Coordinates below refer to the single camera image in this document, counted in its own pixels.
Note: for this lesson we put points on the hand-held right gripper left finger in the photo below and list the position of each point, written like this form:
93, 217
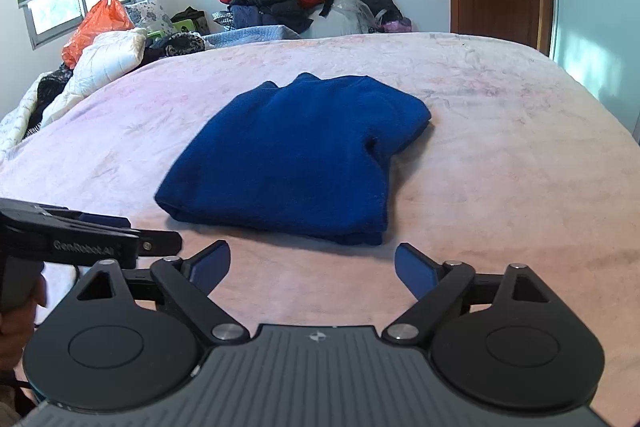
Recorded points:
210, 268

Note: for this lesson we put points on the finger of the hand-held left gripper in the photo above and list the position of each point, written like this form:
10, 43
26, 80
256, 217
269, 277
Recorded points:
162, 243
105, 221

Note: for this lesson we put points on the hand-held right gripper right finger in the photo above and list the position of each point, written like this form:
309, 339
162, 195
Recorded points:
417, 270

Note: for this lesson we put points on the blue knit sweater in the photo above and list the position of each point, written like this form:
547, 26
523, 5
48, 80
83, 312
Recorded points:
300, 157

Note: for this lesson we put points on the person's left hand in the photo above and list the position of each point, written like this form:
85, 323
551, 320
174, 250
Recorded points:
17, 332

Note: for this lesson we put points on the black patterned cloth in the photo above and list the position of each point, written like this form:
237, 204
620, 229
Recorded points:
50, 89

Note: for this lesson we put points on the white quilted jacket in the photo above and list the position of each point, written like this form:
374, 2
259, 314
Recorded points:
105, 57

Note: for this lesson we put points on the leopard print cloth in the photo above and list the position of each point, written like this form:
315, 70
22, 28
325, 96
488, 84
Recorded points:
175, 44

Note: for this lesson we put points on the orange plastic bag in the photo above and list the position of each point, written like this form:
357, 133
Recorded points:
95, 29

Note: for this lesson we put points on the grey floral pillow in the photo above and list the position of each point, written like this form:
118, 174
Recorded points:
150, 17

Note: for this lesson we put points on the green and black bag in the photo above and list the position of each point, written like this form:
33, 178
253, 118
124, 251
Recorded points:
190, 24

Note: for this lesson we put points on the window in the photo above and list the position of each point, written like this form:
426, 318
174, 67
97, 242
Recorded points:
55, 9

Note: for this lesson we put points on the light blue blanket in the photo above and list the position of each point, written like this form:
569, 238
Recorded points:
250, 34

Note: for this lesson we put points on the checked cloth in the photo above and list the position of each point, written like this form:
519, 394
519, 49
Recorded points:
222, 19

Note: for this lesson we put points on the navy garment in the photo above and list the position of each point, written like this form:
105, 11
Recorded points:
247, 17

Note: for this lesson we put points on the purple cloth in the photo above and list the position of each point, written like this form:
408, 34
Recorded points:
397, 27

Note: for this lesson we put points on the clear plastic bag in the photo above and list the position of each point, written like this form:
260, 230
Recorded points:
345, 19

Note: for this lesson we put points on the black padded jacket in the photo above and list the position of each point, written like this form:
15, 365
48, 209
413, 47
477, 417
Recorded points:
275, 2

